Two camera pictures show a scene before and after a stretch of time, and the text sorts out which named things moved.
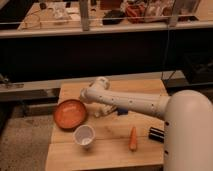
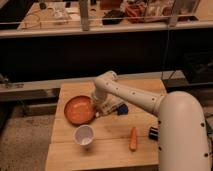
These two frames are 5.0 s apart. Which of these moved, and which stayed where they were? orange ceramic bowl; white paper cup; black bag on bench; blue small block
Moved: orange ceramic bowl
Stayed: white paper cup; black bag on bench; blue small block
